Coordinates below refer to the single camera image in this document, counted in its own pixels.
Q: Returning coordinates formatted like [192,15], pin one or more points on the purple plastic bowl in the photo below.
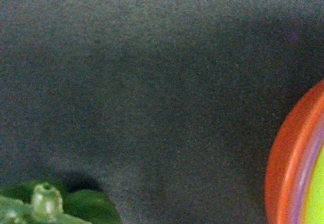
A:
[307,162]

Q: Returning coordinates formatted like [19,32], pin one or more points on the green plastic bowl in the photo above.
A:
[314,207]

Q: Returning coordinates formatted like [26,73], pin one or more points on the green toy bell pepper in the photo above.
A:
[46,201]

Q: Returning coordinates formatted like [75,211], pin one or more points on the orange-red plastic bowl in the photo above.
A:
[304,120]

